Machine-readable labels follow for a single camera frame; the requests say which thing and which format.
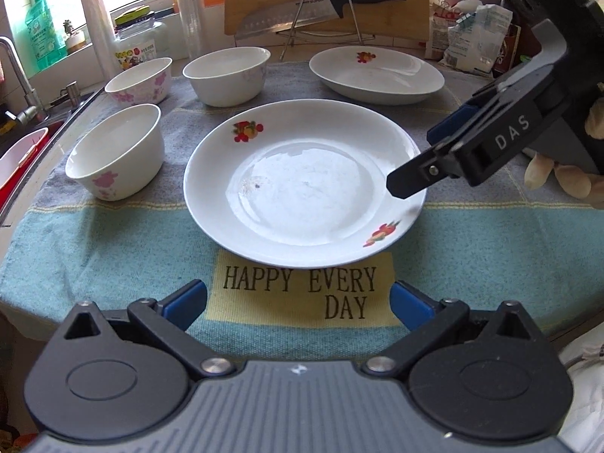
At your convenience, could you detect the glass jar with green lid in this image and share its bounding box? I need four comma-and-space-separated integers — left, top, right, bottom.
113, 7, 169, 72

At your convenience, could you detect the metal wire rack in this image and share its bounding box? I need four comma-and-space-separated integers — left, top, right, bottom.
279, 0, 376, 61

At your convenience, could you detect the steel faucet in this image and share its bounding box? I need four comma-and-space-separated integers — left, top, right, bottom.
0, 37, 48, 123

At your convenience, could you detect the stack of clear plastic cups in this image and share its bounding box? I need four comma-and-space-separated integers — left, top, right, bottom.
178, 0, 206, 60

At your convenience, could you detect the white pink-flower bowl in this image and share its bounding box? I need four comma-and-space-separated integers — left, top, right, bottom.
65, 104, 165, 202
104, 57, 173, 106

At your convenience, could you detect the grey and teal printed towel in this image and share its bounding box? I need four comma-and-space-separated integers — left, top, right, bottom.
0, 59, 604, 364

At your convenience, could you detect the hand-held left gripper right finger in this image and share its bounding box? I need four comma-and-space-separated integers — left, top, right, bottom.
362, 280, 550, 379

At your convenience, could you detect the white plastic film roll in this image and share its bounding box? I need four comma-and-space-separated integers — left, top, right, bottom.
79, 0, 119, 81

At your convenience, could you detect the green detergent bottle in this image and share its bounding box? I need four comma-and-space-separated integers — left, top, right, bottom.
23, 0, 68, 64

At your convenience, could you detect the red and white food bag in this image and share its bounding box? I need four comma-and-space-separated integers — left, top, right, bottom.
427, 0, 465, 60

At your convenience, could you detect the red plastic basin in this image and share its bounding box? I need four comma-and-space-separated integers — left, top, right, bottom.
0, 127, 50, 208

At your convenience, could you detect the white jacket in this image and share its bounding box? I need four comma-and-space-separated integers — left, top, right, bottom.
550, 321, 604, 453

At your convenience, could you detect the white fruit-print plate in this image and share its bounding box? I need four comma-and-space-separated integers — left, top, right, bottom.
183, 99, 429, 269
309, 46, 445, 106

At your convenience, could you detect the steel sink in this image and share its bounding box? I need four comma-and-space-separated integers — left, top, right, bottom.
0, 87, 102, 227

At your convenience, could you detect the small potted plant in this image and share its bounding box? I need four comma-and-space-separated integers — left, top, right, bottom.
63, 20, 88, 55

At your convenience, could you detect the plain white bowl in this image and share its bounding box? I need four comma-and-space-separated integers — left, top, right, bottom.
182, 47, 271, 107

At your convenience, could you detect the person's right hand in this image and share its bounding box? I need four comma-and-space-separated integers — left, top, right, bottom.
524, 97, 604, 209

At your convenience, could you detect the dark soy sauce bottle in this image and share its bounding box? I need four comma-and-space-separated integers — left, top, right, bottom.
492, 0, 524, 77

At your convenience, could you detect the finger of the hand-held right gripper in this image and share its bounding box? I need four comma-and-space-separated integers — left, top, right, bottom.
427, 79, 535, 145
386, 147, 462, 201

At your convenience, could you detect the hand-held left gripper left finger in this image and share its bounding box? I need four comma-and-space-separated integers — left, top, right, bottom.
47, 279, 237, 379

